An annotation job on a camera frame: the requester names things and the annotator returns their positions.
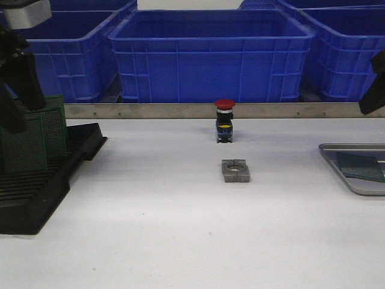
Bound grey metal clamp block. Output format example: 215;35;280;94
221;159;250;182

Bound green perforated circuit board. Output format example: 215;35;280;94
15;95;67;160
1;116;47;173

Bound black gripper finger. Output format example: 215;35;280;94
1;81;26;134
17;52;46;110
359;50;384;115

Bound black slotted board rack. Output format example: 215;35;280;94
1;123;107;235

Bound red emergency stop button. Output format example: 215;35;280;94
214;99;236;143

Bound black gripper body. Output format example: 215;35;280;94
1;25;29;81

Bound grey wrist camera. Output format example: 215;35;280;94
1;0;52;30

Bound silver metal tray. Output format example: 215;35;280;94
319;143;384;196

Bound blue plastic crate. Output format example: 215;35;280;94
16;11;119;104
281;0;384;9
298;7;384;102
109;10;313;104
238;0;282;10
50;0;137;11

